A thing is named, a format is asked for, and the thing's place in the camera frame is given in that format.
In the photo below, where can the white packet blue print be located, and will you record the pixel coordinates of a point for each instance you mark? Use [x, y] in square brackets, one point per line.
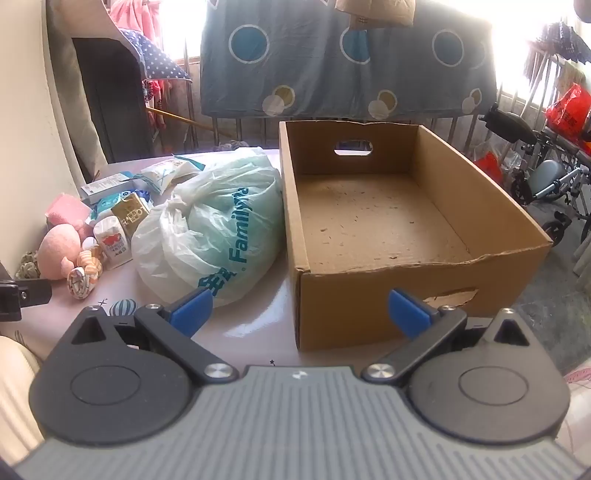
[161, 173]

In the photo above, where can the pink hanging garment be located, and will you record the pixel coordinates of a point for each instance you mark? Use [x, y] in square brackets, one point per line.
[131, 14]

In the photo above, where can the blue blanket with circles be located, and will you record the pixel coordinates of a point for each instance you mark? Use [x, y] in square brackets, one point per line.
[323, 69]

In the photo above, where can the dark cabinet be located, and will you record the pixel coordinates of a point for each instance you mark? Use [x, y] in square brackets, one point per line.
[113, 106]

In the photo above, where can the white and blue carton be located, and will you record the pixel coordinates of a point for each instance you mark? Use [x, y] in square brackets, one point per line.
[104, 184]

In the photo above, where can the white ribbed cushion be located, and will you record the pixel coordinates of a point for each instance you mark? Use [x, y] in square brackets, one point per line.
[18, 397]

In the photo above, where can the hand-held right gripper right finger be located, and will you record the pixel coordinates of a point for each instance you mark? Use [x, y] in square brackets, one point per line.
[408, 314]

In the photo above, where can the wheelchair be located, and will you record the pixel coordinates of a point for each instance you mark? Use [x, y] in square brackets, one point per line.
[549, 170]

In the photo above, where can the green patterned scrunchie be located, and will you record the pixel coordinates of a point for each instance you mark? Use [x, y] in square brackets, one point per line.
[28, 266]

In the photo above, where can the beige cloth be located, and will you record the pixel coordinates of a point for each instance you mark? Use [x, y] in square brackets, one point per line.
[78, 115]

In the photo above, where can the pink plush toy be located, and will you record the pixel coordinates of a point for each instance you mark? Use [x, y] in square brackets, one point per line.
[57, 251]

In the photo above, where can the large red plastic bag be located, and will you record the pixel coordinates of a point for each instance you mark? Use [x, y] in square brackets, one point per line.
[570, 110]

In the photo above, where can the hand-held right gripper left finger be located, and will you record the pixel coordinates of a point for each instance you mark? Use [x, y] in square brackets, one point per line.
[191, 311]

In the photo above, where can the white tissue packet red print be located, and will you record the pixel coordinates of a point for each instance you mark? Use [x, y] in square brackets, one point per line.
[113, 242]

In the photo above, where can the yellow broom stick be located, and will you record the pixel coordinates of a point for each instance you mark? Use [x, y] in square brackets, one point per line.
[184, 121]

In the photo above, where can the pink checked tablecloth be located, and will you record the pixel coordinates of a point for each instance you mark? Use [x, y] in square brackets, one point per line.
[258, 332]

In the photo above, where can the brown cardboard box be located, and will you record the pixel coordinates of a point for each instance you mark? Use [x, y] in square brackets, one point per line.
[383, 207]

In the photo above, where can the orange striped fabric toy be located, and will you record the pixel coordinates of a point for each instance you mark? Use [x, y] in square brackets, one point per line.
[83, 277]

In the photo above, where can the brown hanging cloth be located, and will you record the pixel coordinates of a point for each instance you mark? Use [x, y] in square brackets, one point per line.
[374, 10]

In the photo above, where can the small red plastic bag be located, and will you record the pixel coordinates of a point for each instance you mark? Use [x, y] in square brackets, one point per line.
[490, 167]

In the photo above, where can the gold packet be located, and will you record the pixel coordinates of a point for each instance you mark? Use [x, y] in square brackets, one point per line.
[129, 213]

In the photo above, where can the white and green plastic bag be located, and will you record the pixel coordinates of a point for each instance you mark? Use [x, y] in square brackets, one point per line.
[207, 230]

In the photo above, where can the blue wet wipes packet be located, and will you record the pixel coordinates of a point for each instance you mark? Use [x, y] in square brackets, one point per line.
[107, 202]

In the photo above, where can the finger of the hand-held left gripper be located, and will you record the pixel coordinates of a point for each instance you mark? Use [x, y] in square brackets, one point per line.
[36, 293]

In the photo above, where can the blue star-patterned cloth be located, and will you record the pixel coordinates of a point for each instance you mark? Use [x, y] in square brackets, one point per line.
[159, 62]

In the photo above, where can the pink sponge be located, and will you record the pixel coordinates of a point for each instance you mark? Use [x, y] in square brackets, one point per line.
[68, 208]

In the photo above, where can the dark hanging clothes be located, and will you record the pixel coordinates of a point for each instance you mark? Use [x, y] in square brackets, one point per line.
[556, 44]

